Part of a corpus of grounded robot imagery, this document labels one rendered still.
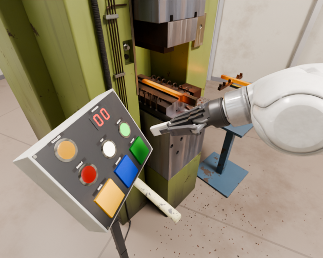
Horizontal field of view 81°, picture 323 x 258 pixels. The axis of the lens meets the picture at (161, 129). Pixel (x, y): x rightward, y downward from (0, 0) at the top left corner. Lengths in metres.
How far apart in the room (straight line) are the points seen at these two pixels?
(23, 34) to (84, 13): 0.46
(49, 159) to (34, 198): 1.59
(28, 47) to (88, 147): 0.75
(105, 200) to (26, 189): 1.66
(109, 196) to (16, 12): 0.91
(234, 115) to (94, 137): 0.37
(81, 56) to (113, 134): 0.33
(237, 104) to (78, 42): 0.57
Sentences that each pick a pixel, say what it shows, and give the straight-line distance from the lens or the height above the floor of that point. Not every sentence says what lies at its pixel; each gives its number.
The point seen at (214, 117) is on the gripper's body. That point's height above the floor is 1.22.
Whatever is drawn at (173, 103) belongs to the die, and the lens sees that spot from 1.00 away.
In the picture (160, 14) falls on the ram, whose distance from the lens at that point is 0.80.
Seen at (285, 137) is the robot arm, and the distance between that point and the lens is 0.27.
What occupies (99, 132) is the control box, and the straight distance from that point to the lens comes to 0.58.
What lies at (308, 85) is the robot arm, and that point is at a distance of 0.27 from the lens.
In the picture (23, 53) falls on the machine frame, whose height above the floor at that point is 1.22.
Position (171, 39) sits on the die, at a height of 1.30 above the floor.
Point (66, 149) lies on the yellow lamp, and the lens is 0.51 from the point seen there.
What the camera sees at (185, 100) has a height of 0.99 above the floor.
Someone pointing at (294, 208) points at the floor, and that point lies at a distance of 2.03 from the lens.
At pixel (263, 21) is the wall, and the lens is 3.62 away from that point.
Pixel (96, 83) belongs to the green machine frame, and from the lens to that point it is 0.83.
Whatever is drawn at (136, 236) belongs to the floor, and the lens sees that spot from 1.61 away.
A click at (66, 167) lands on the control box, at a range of 0.50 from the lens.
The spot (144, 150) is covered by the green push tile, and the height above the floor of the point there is 1.00.
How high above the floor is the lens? 1.48
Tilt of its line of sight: 38 degrees down
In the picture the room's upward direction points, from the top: straight up
